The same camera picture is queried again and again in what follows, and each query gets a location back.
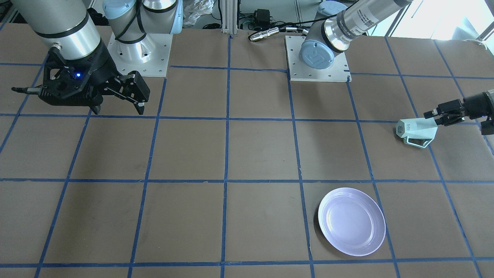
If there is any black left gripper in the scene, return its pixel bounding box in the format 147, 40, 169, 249
423, 90, 494, 136

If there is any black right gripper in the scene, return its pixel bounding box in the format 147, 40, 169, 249
39, 41, 151, 115

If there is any teal angular cup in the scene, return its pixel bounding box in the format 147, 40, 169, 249
395, 118, 438, 149

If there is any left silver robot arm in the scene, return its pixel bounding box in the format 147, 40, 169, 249
299, 0, 494, 135

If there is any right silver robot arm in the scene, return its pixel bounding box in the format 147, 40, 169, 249
11, 0, 183, 115

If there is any lavender round plate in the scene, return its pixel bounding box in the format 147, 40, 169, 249
317, 188, 386, 257

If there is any silver cylindrical connector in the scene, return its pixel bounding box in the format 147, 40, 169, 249
248, 27, 279, 42

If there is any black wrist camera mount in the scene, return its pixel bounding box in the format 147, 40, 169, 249
11, 58, 81, 105

